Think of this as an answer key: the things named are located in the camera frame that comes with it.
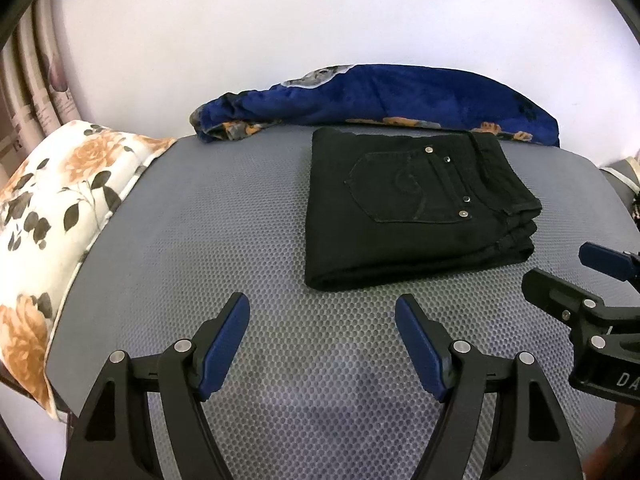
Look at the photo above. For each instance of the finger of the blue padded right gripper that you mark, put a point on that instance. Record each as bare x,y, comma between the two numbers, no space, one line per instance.
624,266

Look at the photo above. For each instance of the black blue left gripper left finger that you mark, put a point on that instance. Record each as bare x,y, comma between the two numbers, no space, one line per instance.
113,437

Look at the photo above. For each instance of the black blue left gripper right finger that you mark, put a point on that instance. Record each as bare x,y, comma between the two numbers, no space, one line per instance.
529,437

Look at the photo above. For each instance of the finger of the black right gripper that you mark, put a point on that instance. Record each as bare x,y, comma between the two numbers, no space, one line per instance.
565,299

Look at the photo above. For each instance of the black denim pants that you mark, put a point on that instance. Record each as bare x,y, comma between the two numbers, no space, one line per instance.
387,209

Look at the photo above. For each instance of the grey mesh mattress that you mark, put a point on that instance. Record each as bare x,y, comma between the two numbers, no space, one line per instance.
322,386

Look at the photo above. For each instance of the blue floral blanket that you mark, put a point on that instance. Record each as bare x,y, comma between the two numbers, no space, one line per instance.
380,94

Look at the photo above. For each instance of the white floral pillow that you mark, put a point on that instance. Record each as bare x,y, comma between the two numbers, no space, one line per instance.
53,209

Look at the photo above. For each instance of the pink striped curtain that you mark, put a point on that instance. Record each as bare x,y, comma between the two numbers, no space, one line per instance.
35,96

